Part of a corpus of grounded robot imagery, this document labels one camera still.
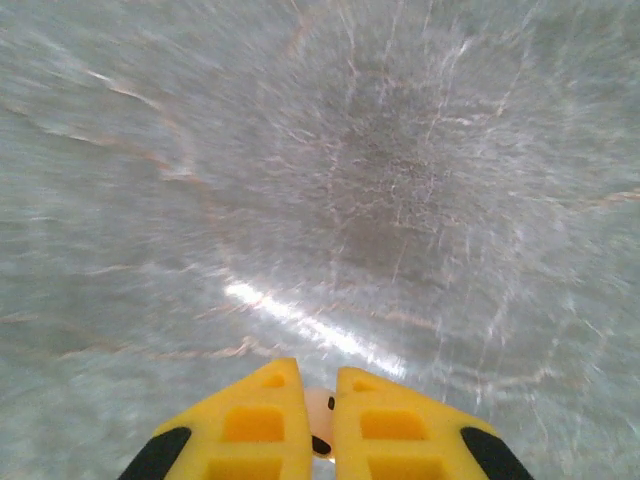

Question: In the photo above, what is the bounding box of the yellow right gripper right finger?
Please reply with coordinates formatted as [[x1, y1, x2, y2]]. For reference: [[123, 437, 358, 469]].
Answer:
[[331, 366, 536, 480]]

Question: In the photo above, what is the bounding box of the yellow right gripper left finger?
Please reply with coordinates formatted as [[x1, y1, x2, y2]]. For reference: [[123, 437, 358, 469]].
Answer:
[[117, 356, 314, 480]]

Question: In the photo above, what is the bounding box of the white earbud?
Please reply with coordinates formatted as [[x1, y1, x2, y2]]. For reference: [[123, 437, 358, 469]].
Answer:
[[303, 386, 338, 460]]

